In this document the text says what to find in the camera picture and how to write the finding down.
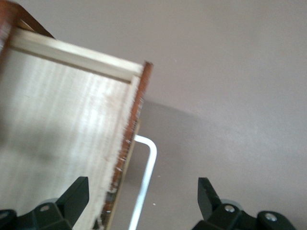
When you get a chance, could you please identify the wooden drawer with white handle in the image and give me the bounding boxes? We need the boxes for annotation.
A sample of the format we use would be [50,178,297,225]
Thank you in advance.
[0,26,158,230]

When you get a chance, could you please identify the brown table cover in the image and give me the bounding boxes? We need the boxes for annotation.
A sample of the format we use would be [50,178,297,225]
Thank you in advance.
[16,0,307,230]

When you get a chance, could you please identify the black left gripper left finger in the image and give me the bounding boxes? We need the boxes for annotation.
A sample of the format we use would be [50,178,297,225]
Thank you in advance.
[0,176,90,230]

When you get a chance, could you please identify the dark brown wooden cabinet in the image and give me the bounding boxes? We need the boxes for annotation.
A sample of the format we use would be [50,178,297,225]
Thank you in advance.
[0,0,56,63]

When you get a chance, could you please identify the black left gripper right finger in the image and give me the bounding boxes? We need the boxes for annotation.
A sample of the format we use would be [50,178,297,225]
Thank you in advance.
[191,177,296,230]

